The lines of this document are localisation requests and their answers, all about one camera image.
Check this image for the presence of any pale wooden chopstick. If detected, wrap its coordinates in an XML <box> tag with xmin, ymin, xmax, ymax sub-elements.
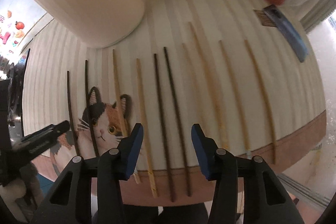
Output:
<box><xmin>182</xmin><ymin>43</ymin><xmax>207</xmax><ymax>130</ymax></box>

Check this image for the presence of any bamboo chopstick far right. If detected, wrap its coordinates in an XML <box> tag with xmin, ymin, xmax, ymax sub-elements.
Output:
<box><xmin>244</xmin><ymin>39</ymin><xmax>277</xmax><ymax>164</ymax></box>

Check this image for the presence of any blue smartphone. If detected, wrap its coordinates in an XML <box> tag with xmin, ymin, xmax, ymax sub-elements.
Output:
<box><xmin>262</xmin><ymin>5</ymin><xmax>308</xmax><ymax>63</ymax></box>

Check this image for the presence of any striped cat placemat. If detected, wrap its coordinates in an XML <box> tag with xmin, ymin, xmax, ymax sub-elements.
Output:
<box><xmin>23</xmin><ymin>0</ymin><xmax>326</xmax><ymax>206</ymax></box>

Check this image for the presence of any bamboo chopstick taped tip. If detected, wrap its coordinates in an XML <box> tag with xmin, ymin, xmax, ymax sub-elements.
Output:
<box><xmin>219</xmin><ymin>40</ymin><xmax>252</xmax><ymax>159</ymax></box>

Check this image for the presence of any dark chopstick far left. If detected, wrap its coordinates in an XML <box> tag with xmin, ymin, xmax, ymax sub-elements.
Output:
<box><xmin>67</xmin><ymin>71</ymin><xmax>80</xmax><ymax>156</ymax></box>

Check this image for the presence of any long bamboo chopstick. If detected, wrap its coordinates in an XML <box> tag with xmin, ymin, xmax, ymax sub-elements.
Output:
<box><xmin>188</xmin><ymin>22</ymin><xmax>230</xmax><ymax>149</ymax></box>

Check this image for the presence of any dark brown chopstick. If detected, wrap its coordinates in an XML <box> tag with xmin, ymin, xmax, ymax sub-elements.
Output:
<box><xmin>163</xmin><ymin>47</ymin><xmax>192</xmax><ymax>197</ymax></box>
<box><xmin>153</xmin><ymin>53</ymin><xmax>176</xmax><ymax>202</ymax></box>

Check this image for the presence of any light wooden chopstick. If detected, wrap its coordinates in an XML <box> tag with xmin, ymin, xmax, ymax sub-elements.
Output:
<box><xmin>112</xmin><ymin>49</ymin><xmax>141</xmax><ymax>184</ymax></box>
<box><xmin>136</xmin><ymin>59</ymin><xmax>158</xmax><ymax>198</ymax></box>

